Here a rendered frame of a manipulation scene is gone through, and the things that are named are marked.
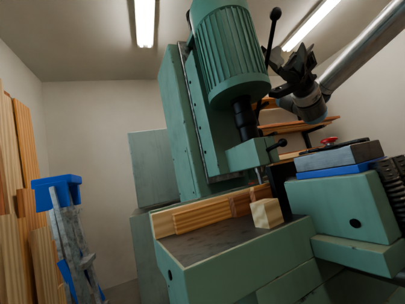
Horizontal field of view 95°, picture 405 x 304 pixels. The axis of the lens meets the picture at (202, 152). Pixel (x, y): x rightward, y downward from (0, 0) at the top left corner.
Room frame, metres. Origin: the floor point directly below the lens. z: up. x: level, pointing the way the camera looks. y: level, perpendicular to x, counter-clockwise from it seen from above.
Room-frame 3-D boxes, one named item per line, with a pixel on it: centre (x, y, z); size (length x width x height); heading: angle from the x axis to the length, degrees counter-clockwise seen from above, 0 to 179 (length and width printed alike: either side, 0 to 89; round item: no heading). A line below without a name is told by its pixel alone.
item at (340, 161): (0.34, -0.24, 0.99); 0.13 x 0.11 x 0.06; 116
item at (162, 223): (0.53, -0.14, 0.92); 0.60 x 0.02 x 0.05; 116
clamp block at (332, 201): (0.34, -0.23, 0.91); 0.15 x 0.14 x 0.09; 116
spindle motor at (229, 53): (0.50, -0.14, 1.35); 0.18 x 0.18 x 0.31
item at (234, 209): (0.48, -0.14, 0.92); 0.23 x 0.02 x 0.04; 116
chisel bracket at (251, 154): (0.52, -0.13, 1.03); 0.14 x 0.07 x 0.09; 26
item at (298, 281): (0.45, -0.16, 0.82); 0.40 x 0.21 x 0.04; 116
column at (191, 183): (0.77, -0.01, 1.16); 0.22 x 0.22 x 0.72; 26
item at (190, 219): (0.53, -0.19, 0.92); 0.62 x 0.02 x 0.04; 116
